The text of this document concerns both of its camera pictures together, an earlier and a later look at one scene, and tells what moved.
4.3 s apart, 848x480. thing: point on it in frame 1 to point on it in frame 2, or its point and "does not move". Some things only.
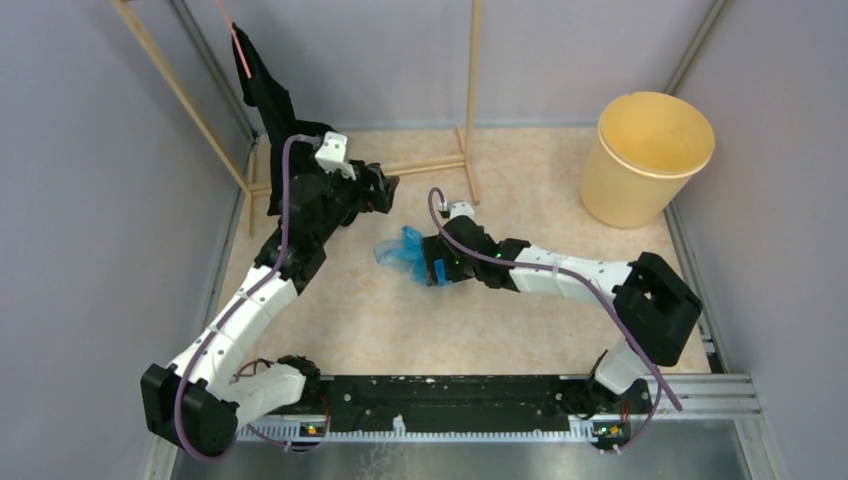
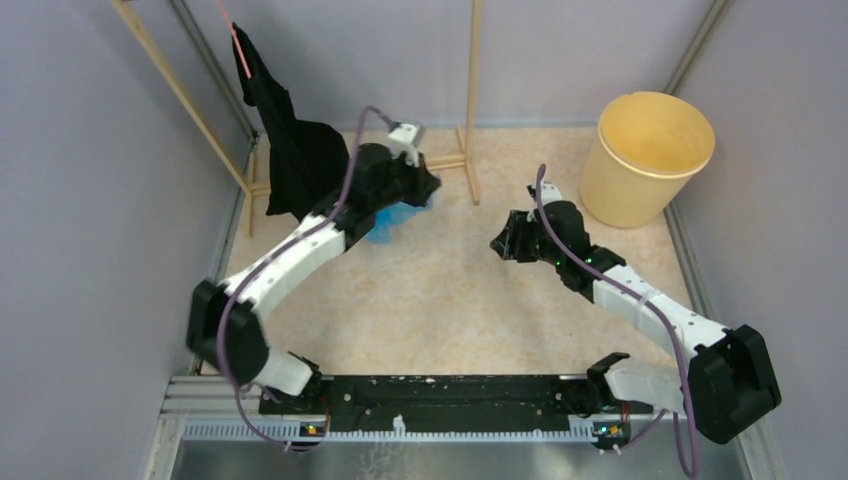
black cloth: x=263 y=90 does not move
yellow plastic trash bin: x=645 y=148 does not move
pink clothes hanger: x=236 y=41 does not move
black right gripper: x=435 y=248 to x=509 y=243
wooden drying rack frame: x=465 y=159 does not move
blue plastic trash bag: x=408 y=253 to x=387 y=218
